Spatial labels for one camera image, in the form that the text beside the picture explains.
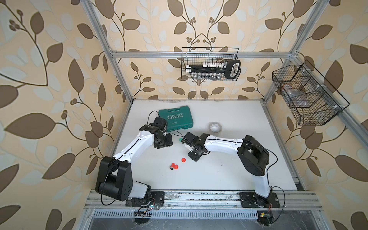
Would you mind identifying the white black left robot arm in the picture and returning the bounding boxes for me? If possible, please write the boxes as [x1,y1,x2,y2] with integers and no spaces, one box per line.
[95,116,173,207]

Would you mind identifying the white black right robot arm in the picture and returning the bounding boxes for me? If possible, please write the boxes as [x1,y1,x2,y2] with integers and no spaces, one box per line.
[172,130,282,209]

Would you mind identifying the green plastic tool case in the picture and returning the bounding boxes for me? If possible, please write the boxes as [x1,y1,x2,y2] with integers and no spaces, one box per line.
[159,105,194,133]

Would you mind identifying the clear packing tape roll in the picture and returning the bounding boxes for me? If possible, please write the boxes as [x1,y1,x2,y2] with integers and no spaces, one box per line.
[209,122,222,133]

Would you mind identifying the black white tool in basket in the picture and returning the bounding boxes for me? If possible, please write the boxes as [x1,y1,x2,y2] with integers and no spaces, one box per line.
[184,60,241,81]

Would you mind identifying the plastic bag in basket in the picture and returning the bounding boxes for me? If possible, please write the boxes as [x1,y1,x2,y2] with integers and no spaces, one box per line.
[283,84,310,108]

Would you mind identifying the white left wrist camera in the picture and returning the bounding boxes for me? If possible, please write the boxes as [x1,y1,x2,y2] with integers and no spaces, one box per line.
[144,117,167,133]

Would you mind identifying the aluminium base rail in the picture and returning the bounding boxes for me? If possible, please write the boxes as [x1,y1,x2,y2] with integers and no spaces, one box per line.
[81,190,323,222]

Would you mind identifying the black wire basket back wall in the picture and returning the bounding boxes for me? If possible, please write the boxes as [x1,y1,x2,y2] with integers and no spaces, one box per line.
[181,47,241,81]

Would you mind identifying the black wire basket wall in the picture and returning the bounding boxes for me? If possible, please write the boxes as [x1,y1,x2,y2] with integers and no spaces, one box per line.
[272,60,350,126]
[181,47,241,81]

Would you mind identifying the black wire basket right wall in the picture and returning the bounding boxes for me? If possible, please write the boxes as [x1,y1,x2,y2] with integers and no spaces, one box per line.
[272,60,350,126]

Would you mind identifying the aluminium cage frame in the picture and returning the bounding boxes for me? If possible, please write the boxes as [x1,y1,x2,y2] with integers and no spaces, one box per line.
[80,1,368,149]

